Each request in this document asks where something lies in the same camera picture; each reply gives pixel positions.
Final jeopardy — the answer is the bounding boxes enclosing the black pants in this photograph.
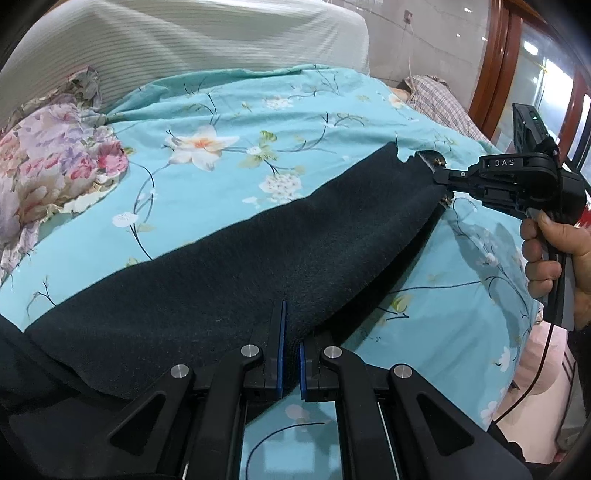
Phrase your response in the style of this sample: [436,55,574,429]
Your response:
[1,143,446,479]

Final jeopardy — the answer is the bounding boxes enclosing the person's right hand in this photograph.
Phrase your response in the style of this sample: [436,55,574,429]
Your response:
[520,211,591,330]

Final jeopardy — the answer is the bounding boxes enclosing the plaid checkered cloth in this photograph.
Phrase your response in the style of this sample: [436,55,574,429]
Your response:
[396,75,489,143]

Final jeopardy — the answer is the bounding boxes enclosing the turquoise floral bed sheet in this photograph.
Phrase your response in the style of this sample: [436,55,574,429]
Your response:
[1,65,538,479]

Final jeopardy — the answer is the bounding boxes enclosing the pink purple floral pillow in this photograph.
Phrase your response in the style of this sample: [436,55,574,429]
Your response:
[1,67,128,279]

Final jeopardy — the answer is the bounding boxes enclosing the striped white headboard cover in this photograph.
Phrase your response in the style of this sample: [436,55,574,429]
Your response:
[1,1,370,122]

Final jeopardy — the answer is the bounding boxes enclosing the black cable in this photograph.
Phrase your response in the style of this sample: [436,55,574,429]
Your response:
[490,257,568,428]

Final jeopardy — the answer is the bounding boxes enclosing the wooden door frame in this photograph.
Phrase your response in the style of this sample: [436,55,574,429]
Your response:
[469,1,590,169]

